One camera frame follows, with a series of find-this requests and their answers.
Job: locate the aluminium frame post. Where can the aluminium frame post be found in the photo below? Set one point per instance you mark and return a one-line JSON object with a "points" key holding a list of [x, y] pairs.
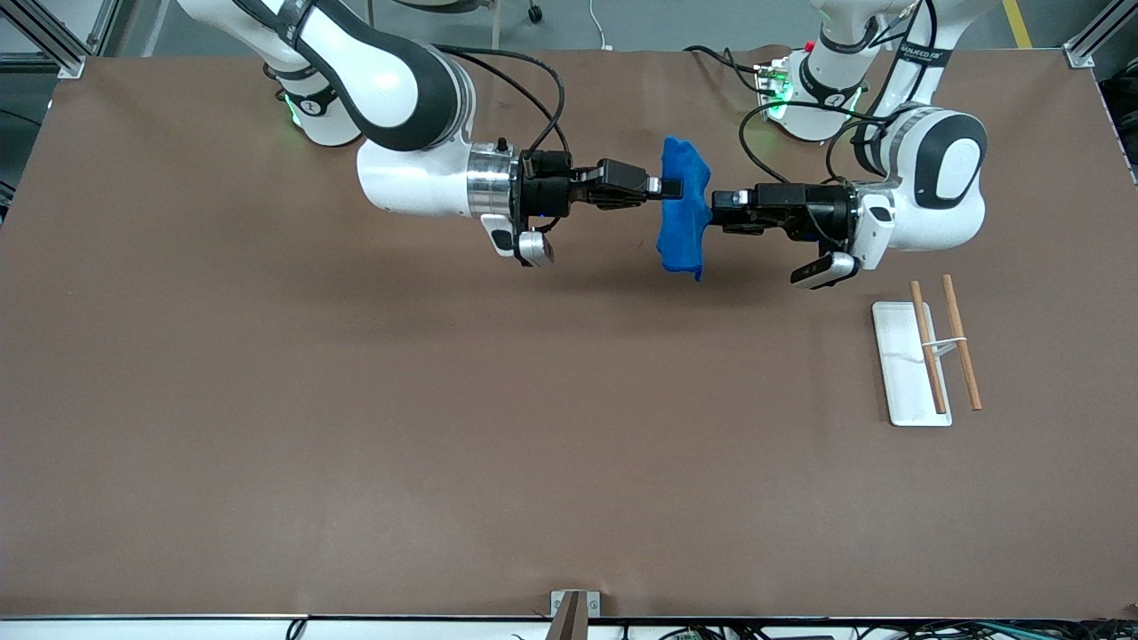
{"points": [[49, 40], [1098, 40]]}

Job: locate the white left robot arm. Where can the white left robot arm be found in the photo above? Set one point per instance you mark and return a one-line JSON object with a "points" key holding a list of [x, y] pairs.
{"points": [[942, 187]]}

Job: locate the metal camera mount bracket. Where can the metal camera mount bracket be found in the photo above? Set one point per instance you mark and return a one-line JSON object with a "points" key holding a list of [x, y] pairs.
{"points": [[573, 613]]}

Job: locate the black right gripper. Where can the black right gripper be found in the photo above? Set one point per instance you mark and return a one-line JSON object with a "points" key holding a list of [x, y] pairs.
{"points": [[546, 188]]}

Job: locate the brown table cover sheet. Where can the brown table cover sheet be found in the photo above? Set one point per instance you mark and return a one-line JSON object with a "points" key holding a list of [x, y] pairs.
{"points": [[569, 444]]}

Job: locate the blue towel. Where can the blue towel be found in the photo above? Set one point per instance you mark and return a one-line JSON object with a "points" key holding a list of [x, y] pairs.
{"points": [[683, 204]]}

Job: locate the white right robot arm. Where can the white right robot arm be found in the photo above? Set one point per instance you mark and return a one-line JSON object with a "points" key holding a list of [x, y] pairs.
{"points": [[409, 98]]}

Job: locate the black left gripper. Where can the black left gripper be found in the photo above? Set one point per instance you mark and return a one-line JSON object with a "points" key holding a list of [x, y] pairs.
{"points": [[813, 211]]}

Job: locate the white rack with wooden bars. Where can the white rack with wooden bars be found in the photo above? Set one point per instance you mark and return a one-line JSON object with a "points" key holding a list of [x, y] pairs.
{"points": [[905, 373]]}

